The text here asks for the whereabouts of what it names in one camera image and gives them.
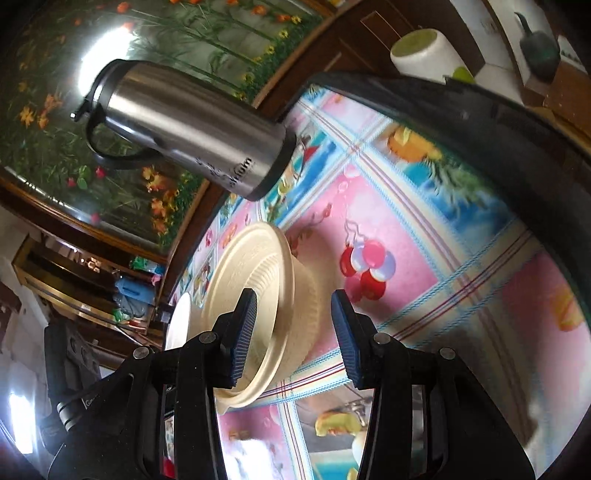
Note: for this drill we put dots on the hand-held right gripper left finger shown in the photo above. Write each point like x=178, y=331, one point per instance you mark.
x=244, y=337

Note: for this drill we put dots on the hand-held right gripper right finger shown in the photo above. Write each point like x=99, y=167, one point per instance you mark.
x=346, y=341

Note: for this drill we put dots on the beige ribbed plastic bowl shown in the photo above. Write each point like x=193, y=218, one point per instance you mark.
x=277, y=277

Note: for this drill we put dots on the white foam bowl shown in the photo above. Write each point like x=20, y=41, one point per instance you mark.
x=178, y=323

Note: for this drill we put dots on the blue thermos flask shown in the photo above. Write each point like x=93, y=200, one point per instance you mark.
x=134, y=293

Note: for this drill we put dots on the green plastic bag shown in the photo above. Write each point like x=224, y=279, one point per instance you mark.
x=143, y=265

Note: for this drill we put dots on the flower-painted glass panel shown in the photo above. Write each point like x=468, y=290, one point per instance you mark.
x=46, y=138

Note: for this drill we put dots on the stainless steel thermos jug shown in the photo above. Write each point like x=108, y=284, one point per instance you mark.
x=184, y=124

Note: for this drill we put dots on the dark metal kettle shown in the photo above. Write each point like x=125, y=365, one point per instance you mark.
x=538, y=50

